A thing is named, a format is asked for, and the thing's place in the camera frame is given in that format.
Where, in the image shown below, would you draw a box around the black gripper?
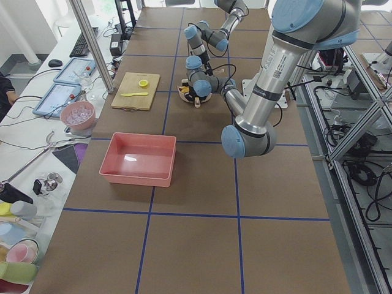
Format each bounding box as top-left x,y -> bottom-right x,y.
202,55 -> 212,75

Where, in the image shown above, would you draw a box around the yellow toy corn cob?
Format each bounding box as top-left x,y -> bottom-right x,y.
179,86 -> 189,93

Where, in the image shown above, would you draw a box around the beige plastic dustpan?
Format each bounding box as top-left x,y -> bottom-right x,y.
177,86 -> 212,108

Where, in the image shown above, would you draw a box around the beige hand brush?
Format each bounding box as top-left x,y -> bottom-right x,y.
213,68 -> 225,75

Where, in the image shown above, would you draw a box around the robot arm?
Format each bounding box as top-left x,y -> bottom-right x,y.
184,1 -> 362,158
184,0 -> 249,75

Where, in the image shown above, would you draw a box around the pink plastic bin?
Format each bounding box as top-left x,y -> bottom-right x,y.
99,132 -> 176,187

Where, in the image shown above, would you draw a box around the yellow lemon slices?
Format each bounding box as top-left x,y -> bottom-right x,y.
138,79 -> 149,88

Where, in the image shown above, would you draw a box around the yellow plastic knife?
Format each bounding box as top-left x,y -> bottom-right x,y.
120,92 -> 149,97

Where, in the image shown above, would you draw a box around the bamboo cutting board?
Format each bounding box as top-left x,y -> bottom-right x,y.
111,72 -> 160,111

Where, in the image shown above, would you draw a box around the black power adapter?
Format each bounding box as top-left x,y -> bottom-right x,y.
110,34 -> 123,56

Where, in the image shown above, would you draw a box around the black keyboard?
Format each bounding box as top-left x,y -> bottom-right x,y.
69,33 -> 89,58

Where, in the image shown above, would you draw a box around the upper teach pendant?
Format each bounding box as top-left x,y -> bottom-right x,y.
53,57 -> 96,85

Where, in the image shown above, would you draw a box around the teach pendant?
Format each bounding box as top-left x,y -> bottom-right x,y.
53,57 -> 96,85
32,83 -> 81,118

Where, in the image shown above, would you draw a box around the pink bowl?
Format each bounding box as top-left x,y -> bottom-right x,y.
60,101 -> 96,130

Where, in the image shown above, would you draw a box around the kitchen scale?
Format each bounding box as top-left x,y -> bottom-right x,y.
63,121 -> 96,137

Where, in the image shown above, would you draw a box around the lower teach pendant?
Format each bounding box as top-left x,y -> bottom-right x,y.
32,83 -> 81,118

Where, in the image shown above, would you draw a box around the black computer mouse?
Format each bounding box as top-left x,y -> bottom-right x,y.
48,59 -> 63,68

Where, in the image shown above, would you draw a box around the grey control box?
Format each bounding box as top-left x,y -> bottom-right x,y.
346,70 -> 371,100

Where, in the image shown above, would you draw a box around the grey purple cloth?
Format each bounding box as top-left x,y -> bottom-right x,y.
53,143 -> 88,174

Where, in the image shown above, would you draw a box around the seated person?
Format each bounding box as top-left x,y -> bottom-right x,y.
0,73 -> 18,120

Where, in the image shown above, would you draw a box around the grey cup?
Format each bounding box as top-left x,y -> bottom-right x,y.
10,200 -> 37,220

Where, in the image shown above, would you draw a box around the light blue cup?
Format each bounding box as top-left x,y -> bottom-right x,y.
1,222 -> 26,245

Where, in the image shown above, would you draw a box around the pink cup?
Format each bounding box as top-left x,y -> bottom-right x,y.
6,239 -> 39,263

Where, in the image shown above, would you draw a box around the green cup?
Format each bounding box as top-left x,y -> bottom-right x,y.
1,262 -> 38,284

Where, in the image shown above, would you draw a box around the aluminium frame post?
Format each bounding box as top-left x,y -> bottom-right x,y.
69,0 -> 115,94

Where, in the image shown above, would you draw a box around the bundle of black cables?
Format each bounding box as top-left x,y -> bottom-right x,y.
342,159 -> 383,187

